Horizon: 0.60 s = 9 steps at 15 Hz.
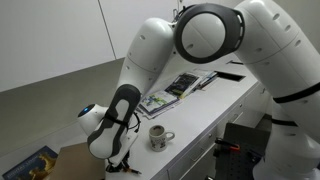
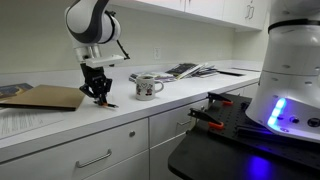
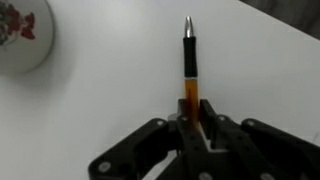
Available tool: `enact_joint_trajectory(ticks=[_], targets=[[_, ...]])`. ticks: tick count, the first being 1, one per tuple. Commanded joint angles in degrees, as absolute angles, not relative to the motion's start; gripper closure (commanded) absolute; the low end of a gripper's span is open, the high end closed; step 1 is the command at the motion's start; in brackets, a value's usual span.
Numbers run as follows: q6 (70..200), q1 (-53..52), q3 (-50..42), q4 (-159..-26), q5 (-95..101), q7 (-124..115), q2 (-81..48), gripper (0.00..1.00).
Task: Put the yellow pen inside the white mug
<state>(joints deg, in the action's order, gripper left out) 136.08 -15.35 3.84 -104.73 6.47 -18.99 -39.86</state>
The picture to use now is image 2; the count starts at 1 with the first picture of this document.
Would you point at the brown cardboard folder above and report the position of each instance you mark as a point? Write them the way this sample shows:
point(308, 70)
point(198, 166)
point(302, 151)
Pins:
point(46, 97)

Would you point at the printed paper sheet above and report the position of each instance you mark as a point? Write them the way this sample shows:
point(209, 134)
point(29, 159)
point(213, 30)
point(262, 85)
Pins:
point(23, 121)

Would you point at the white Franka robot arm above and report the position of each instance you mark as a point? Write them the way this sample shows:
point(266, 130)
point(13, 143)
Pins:
point(90, 20)

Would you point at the round silver drawer lock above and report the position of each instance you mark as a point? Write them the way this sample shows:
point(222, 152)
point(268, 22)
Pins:
point(132, 134)

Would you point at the black cart table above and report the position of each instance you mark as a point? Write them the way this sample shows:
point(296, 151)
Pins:
point(206, 160)

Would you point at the blue cover book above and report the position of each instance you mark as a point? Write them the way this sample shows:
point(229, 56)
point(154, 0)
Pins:
point(13, 89)

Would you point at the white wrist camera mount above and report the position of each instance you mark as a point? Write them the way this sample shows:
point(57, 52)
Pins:
point(105, 61)

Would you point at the white printed mug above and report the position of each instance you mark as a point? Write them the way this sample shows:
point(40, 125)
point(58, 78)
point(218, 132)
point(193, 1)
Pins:
point(145, 88)

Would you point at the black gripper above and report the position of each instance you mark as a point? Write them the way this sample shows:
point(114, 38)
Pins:
point(96, 80)

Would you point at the small dark marker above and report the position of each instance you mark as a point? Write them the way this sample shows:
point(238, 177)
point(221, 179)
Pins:
point(110, 105)

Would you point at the dark cover magazine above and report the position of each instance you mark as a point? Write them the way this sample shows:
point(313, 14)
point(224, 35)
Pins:
point(183, 69)

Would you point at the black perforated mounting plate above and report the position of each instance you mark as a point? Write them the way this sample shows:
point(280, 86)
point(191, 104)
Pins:
point(233, 123)

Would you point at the wide white drawer front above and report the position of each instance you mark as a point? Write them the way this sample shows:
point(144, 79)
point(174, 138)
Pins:
point(50, 156)

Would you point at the narrow white drawer front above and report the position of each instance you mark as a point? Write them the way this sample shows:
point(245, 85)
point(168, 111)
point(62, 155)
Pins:
point(166, 121)

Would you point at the white upper cabinets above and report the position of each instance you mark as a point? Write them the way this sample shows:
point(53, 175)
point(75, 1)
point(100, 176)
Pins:
point(206, 10)

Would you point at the thin magazine pile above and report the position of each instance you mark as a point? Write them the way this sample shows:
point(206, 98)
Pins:
point(206, 71)

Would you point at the black clamp orange tips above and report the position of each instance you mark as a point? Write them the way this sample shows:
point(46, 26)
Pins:
point(218, 98)
point(205, 116)

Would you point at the white wall outlet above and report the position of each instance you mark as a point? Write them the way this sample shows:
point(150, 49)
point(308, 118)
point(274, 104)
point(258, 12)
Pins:
point(157, 53)

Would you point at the green blue cover magazine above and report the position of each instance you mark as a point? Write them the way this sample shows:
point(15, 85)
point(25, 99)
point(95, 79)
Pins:
point(161, 76)

